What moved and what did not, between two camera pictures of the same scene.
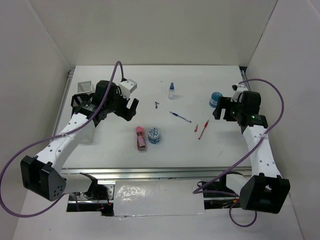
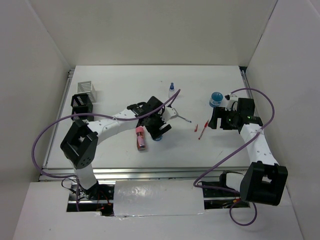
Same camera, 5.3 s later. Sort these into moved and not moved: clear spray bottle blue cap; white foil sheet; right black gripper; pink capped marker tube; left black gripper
Moved: right black gripper; left black gripper
Not moved: clear spray bottle blue cap; white foil sheet; pink capped marker tube
